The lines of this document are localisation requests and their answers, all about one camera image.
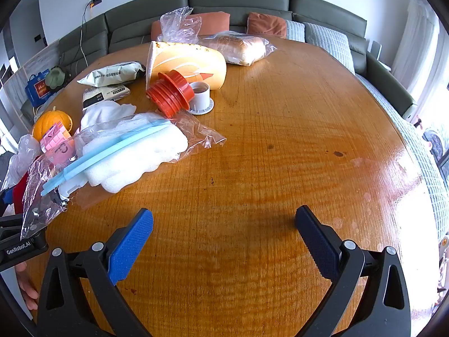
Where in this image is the green and white snack packet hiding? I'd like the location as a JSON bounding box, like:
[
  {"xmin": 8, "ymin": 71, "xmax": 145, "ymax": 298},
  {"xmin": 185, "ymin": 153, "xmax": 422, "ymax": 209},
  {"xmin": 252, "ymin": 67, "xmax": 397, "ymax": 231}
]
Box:
[{"xmin": 77, "ymin": 61, "xmax": 146, "ymax": 87}]

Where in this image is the crumpled clear plastic bag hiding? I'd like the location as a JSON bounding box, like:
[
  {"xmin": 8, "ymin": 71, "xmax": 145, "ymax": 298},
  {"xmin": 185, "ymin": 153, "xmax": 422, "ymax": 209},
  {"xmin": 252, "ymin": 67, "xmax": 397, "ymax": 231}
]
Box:
[{"xmin": 1, "ymin": 134, "xmax": 43, "ymax": 191}]

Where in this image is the green leather sofa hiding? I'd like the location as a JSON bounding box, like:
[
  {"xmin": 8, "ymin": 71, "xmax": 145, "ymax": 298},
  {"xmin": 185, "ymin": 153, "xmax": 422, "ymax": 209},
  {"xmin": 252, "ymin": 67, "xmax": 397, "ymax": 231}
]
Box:
[{"xmin": 20, "ymin": 0, "xmax": 419, "ymax": 120}]

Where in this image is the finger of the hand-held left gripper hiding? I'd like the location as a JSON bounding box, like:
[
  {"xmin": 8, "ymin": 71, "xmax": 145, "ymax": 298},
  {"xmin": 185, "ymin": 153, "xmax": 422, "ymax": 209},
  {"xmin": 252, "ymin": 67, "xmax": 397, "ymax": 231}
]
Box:
[
  {"xmin": 0, "ymin": 214, "xmax": 47, "ymax": 240},
  {"xmin": 0, "ymin": 188, "xmax": 15, "ymax": 215}
]

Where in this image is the grey striped cushion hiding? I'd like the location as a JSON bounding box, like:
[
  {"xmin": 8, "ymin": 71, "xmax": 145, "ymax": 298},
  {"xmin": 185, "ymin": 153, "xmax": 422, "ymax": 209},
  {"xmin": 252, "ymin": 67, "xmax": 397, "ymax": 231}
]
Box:
[
  {"xmin": 303, "ymin": 22, "xmax": 356, "ymax": 75},
  {"xmin": 285, "ymin": 19, "xmax": 306, "ymax": 42}
]

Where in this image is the clear zip bag blue seal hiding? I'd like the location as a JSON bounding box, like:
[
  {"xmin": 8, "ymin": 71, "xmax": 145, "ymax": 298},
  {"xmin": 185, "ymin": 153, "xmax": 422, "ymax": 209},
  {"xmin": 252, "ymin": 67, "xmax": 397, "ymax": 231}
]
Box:
[{"xmin": 20, "ymin": 111, "xmax": 228, "ymax": 241}]

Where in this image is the orange ribbed plastic funnel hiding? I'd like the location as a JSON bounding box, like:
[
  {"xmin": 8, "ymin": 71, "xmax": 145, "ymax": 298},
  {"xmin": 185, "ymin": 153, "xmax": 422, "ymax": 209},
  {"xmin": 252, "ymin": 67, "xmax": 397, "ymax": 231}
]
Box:
[{"xmin": 146, "ymin": 70, "xmax": 196, "ymax": 119}]

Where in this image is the white charger cable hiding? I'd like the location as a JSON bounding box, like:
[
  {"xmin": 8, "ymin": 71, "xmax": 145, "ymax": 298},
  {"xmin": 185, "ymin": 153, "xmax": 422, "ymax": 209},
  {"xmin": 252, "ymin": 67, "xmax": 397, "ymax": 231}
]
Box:
[{"xmin": 81, "ymin": 4, "xmax": 95, "ymax": 68}]

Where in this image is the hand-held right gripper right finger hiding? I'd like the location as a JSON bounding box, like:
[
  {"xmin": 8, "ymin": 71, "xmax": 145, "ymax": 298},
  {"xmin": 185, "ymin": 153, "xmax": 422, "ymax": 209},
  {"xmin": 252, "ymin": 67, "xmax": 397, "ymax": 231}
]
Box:
[{"xmin": 295, "ymin": 205, "xmax": 412, "ymax": 337}]

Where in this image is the orange yellow bread bag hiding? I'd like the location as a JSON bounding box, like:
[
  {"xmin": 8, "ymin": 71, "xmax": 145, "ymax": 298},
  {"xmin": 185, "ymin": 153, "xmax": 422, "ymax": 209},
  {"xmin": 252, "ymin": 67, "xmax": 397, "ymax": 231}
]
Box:
[{"xmin": 145, "ymin": 41, "xmax": 227, "ymax": 91}]

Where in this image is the person's left hand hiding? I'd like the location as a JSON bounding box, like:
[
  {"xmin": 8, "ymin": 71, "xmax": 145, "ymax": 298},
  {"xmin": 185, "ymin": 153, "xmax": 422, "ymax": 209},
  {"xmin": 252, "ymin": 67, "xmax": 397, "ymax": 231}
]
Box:
[{"xmin": 15, "ymin": 263, "xmax": 39, "ymax": 310}]

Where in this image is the small orange pumpkin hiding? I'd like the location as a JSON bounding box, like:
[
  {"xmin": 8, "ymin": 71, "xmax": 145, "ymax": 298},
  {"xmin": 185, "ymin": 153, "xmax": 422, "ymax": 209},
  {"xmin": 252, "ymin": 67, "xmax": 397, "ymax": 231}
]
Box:
[{"xmin": 32, "ymin": 110, "xmax": 73, "ymax": 142}]

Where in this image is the orange cushion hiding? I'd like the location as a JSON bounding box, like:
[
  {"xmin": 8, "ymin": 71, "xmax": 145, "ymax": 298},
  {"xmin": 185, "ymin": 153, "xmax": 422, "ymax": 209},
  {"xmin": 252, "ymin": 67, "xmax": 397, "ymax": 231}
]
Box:
[
  {"xmin": 246, "ymin": 12, "xmax": 288, "ymax": 39},
  {"xmin": 151, "ymin": 12, "xmax": 231, "ymax": 41}
]

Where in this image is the pink paper box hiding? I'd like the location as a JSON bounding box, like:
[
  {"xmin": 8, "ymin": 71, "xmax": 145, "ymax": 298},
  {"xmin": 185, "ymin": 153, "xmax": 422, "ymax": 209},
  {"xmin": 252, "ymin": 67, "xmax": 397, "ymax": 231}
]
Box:
[{"xmin": 40, "ymin": 122, "xmax": 76, "ymax": 165}]

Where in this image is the white curtain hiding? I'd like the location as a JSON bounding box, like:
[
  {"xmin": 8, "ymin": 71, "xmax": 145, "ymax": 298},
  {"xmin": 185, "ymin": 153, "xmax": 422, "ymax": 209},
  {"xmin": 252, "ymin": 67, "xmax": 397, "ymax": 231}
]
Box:
[{"xmin": 391, "ymin": 0, "xmax": 441, "ymax": 94}]

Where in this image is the crumpled white tissue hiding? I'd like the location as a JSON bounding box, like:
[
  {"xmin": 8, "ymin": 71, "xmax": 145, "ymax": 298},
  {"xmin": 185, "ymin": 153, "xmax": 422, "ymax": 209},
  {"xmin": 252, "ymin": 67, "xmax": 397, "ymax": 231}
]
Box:
[{"xmin": 80, "ymin": 100, "xmax": 137, "ymax": 131}]

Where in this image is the white packet with black label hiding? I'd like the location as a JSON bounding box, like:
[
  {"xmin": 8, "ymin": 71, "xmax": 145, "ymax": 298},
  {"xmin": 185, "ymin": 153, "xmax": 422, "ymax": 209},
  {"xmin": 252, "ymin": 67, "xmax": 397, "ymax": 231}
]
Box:
[{"xmin": 82, "ymin": 85, "xmax": 131, "ymax": 110}]

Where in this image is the bread loaf in clear bag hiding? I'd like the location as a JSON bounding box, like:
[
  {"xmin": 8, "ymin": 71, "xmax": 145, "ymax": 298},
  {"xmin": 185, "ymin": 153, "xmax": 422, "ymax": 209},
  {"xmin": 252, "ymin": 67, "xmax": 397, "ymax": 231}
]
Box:
[{"xmin": 198, "ymin": 31, "xmax": 273, "ymax": 67}]

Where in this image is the white plastic cap ring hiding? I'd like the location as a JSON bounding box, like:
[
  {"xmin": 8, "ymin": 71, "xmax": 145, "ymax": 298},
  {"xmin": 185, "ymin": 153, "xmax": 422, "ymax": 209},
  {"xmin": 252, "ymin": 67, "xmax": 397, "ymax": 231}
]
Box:
[{"xmin": 187, "ymin": 81, "xmax": 215, "ymax": 115}]

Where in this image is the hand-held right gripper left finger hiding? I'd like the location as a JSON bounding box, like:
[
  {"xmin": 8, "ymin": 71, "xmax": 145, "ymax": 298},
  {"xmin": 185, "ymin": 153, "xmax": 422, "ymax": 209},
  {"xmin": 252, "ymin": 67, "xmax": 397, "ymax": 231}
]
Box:
[{"xmin": 36, "ymin": 208, "xmax": 154, "ymax": 337}]

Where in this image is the blue shopping bag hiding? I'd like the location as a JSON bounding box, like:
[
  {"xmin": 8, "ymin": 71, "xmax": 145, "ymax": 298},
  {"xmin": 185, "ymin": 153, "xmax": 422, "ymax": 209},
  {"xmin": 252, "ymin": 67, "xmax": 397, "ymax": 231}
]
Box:
[{"xmin": 26, "ymin": 72, "xmax": 57, "ymax": 108}]

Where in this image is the grey quilted sofa blanket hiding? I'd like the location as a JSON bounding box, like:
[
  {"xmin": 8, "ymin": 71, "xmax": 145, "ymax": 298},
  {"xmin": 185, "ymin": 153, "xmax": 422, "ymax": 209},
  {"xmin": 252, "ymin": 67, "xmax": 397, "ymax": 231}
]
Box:
[{"xmin": 355, "ymin": 73, "xmax": 449, "ymax": 244}]

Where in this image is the empty clear plastic bag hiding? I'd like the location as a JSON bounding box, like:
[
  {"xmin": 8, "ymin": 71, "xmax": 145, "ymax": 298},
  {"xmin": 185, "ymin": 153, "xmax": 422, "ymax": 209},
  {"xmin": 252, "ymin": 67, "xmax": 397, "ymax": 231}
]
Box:
[{"xmin": 156, "ymin": 6, "xmax": 203, "ymax": 44}]

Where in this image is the green hat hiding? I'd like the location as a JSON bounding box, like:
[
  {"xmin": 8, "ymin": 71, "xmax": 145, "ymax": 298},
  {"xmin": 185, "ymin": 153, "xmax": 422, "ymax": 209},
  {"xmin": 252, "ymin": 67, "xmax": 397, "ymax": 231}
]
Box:
[{"xmin": 45, "ymin": 67, "xmax": 68, "ymax": 89}]

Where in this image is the wood framed grey divider panel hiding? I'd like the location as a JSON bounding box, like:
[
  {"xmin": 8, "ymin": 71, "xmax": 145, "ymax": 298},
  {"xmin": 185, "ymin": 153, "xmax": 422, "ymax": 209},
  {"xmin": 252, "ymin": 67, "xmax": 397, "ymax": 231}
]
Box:
[{"xmin": 0, "ymin": 40, "xmax": 61, "ymax": 135}]

